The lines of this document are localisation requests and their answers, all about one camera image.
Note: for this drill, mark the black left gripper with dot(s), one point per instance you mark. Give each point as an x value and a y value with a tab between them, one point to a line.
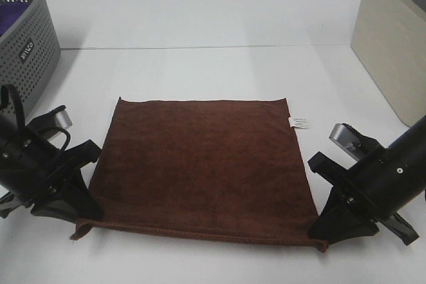
45	175

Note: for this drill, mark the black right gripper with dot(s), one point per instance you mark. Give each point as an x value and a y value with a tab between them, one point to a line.
370	192

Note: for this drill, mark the brown square towel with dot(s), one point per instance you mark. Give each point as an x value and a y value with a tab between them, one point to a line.
221	170

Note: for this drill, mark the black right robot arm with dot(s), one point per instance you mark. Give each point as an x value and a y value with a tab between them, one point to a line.
369	145

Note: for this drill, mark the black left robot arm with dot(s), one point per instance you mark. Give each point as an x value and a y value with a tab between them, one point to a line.
40	172

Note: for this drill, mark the white towel care label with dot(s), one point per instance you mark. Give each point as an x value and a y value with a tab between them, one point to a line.
300	123

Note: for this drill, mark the grey perforated plastic basket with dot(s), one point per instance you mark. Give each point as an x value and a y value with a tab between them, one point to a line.
30	51

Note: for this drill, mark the beige plastic bin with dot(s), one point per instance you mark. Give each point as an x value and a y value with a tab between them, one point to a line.
389	40

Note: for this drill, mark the purple cloth in basket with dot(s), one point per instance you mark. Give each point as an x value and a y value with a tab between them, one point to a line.
10	12

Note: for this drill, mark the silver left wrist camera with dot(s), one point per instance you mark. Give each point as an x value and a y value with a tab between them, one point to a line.
57	119

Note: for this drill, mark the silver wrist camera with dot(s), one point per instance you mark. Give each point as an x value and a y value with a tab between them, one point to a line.
57	119
348	139

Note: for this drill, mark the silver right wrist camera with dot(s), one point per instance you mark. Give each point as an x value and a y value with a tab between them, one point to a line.
348	139

